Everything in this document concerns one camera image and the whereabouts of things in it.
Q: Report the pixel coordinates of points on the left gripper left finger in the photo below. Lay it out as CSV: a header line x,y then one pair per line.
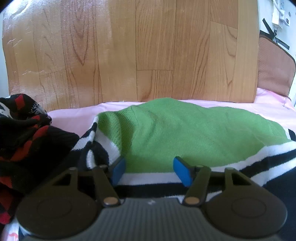
x,y
105,178

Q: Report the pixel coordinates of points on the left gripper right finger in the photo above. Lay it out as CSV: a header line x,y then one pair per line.
x,y
195,178

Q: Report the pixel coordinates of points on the navy green striped sweater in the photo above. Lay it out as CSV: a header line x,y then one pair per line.
x,y
150,135

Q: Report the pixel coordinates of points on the black red patterned garment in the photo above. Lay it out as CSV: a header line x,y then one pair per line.
x,y
32,151

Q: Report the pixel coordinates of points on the pink floral bed sheet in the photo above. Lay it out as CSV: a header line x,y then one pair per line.
x,y
270,106

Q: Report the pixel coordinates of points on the wooden headboard panel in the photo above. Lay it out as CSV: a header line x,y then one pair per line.
x,y
73,54

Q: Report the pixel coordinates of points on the brown cushion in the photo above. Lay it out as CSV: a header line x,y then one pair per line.
x,y
276,67

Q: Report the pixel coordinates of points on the black tape cross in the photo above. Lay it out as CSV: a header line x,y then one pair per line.
x,y
271,34

